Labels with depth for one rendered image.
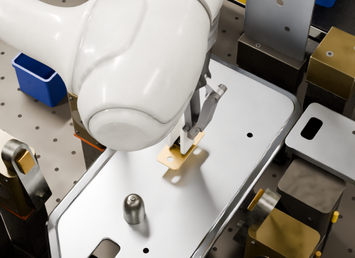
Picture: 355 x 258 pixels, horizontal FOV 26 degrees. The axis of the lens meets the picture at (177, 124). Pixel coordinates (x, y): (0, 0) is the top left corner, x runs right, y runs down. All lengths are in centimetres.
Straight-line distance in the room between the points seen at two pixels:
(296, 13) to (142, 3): 51
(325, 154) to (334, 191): 6
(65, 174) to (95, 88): 82
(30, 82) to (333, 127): 67
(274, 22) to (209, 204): 33
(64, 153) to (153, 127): 85
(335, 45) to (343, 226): 39
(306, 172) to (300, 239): 16
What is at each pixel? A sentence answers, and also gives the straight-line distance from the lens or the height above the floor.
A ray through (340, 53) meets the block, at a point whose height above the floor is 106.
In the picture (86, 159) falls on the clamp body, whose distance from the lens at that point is 136.
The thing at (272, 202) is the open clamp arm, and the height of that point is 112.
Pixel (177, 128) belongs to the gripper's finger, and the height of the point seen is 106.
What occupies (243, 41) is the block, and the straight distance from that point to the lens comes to 133.
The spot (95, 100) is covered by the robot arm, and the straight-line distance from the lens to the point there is 72.
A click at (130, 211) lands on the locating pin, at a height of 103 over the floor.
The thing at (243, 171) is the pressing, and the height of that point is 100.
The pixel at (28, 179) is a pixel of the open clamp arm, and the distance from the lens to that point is 113.
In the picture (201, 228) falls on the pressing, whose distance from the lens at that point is 112.
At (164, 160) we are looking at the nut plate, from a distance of 115.
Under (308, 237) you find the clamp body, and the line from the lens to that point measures 108.
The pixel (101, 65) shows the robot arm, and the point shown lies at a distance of 73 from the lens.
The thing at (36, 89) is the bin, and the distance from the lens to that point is 162.
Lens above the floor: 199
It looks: 55 degrees down
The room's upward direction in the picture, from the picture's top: straight up
